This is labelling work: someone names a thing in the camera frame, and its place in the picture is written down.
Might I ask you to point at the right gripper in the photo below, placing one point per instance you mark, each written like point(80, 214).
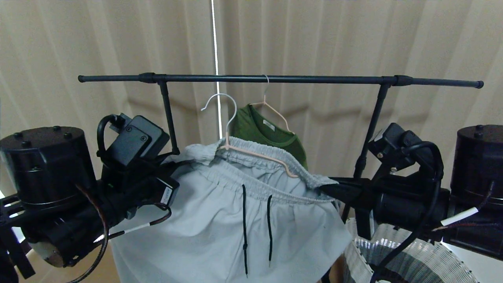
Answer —
point(401, 204)

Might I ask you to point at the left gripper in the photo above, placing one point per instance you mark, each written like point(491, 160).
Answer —
point(145, 188)

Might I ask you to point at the pale grey shorts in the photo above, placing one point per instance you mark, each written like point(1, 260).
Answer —
point(220, 228)

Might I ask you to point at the pink clothes hanger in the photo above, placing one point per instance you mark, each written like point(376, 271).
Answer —
point(230, 118)
point(271, 108)

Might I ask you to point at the green printed T-shirt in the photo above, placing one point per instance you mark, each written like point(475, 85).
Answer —
point(255, 129)

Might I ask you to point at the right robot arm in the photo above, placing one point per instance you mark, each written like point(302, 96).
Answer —
point(479, 177)

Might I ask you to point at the white laundry basket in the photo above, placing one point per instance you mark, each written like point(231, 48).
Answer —
point(432, 263)

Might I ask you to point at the black clothes rack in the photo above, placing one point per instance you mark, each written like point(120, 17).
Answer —
point(314, 79)

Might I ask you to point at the beige curtain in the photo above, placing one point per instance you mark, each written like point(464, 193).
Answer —
point(393, 35)

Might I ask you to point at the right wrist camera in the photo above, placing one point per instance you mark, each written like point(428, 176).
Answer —
point(397, 145)

